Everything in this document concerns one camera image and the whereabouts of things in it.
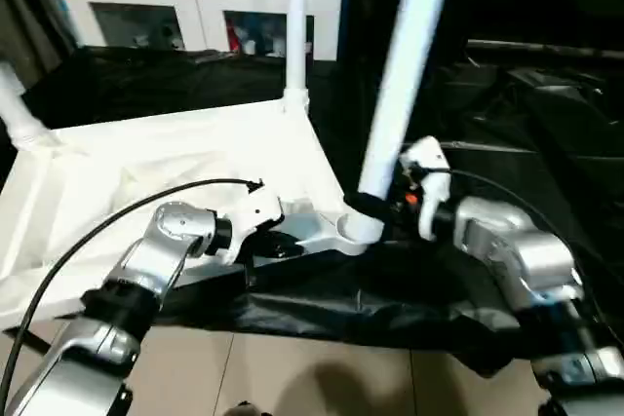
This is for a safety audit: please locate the white plastic table leg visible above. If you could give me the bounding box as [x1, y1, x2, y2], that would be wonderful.
[0, 62, 56, 152]
[282, 0, 313, 114]
[348, 0, 462, 242]

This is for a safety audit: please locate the white plastic table top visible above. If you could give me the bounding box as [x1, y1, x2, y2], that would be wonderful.
[0, 96, 384, 332]

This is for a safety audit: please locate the black mat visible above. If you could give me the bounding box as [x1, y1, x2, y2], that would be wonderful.
[19, 43, 624, 378]

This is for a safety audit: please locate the brown round object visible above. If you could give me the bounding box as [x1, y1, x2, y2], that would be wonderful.
[228, 400, 265, 416]

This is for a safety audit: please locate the blue upright panel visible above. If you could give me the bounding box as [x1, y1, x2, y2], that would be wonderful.
[340, 0, 356, 61]

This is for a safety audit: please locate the dark metal stand leg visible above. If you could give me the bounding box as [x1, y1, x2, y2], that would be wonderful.
[7, 327, 51, 355]

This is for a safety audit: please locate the light blue box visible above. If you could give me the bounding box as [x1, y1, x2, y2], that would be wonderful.
[56, 0, 79, 47]

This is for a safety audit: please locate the grey curtain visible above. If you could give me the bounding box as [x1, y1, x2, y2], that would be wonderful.
[0, 0, 79, 81]

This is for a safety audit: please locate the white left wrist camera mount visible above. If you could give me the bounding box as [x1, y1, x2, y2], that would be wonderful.
[221, 186, 287, 266]

